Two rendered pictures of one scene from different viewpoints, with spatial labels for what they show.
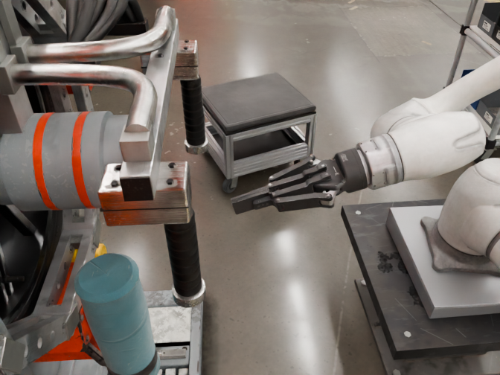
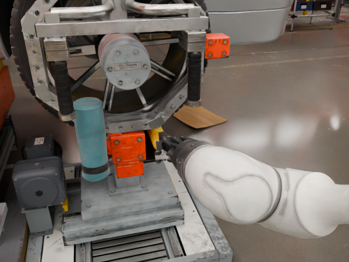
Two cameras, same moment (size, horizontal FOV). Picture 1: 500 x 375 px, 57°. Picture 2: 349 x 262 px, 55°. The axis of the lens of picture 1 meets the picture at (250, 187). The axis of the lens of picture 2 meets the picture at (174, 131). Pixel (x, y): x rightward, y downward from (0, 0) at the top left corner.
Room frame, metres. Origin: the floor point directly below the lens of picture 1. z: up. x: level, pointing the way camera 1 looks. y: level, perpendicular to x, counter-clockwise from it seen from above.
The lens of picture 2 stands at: (0.50, -0.74, 1.11)
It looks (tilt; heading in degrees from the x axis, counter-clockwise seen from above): 27 degrees down; 79
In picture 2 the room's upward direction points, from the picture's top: straight up
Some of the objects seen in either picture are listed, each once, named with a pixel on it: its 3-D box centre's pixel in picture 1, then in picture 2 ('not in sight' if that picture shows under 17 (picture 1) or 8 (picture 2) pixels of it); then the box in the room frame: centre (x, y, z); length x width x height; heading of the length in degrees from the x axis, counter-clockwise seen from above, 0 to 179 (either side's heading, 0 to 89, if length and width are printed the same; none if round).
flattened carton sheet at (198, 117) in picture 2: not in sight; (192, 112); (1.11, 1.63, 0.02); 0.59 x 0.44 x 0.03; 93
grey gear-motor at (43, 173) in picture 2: not in sight; (46, 176); (0.17, 0.57, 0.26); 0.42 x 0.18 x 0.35; 93
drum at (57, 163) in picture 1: (75, 161); (123, 57); (0.54, 0.25, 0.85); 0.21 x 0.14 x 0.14; 93
